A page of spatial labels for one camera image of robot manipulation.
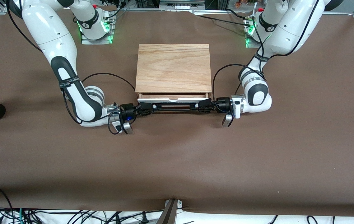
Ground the black cable tangle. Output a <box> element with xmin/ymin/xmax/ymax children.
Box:
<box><xmin>0</xmin><ymin>207</ymin><xmax>165</xmax><ymax>224</ymax></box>

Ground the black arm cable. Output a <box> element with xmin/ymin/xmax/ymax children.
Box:
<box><xmin>6</xmin><ymin>0</ymin><xmax>137</xmax><ymax>135</ymax></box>
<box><xmin>212</xmin><ymin>0</ymin><xmax>320</xmax><ymax>101</ymax></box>

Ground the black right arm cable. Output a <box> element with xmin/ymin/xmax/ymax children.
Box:
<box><xmin>6</xmin><ymin>0</ymin><xmax>137</xmax><ymax>135</ymax></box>

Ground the brown paper table cover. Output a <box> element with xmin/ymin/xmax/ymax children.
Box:
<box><xmin>0</xmin><ymin>7</ymin><xmax>354</xmax><ymax>217</ymax></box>

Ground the wooden drawer cabinet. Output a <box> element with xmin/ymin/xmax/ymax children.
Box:
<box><xmin>135</xmin><ymin>44</ymin><xmax>212</xmax><ymax>98</ymax></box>

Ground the aluminium camera mount post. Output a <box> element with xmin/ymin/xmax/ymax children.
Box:
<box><xmin>157</xmin><ymin>198</ymin><xmax>184</xmax><ymax>224</ymax></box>

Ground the grey power strip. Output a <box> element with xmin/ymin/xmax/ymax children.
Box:
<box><xmin>159</xmin><ymin>0</ymin><xmax>206</xmax><ymax>10</ymax></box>

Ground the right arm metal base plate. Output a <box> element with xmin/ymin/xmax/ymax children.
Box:
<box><xmin>80</xmin><ymin>9</ymin><xmax>114</xmax><ymax>45</ymax></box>

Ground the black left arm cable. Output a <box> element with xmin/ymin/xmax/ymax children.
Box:
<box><xmin>212</xmin><ymin>0</ymin><xmax>320</xmax><ymax>101</ymax></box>

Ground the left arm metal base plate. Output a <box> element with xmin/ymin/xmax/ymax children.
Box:
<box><xmin>245</xmin><ymin>16</ymin><xmax>268</xmax><ymax>49</ymax></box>

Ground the silver metal tool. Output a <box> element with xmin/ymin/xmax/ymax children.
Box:
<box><xmin>137</xmin><ymin>92</ymin><xmax>211</xmax><ymax>112</ymax></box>

